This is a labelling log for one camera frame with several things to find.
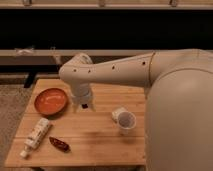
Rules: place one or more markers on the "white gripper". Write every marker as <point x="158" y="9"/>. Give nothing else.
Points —
<point x="81" y="94"/>

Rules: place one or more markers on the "dark red pepper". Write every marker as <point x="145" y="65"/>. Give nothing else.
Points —
<point x="59" y="144"/>

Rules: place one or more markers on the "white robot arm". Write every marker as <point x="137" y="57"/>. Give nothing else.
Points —
<point x="179" y="102"/>

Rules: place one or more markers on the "orange ceramic bowl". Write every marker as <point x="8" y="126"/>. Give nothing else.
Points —
<point x="50" y="101"/>

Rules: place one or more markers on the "wooden table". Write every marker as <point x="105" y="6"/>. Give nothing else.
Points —
<point x="92" y="135"/>

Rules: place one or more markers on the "white squeeze tube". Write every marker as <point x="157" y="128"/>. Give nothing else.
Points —
<point x="35" y="137"/>

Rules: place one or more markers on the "black table leg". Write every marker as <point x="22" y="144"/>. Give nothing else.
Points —
<point x="30" y="79"/>

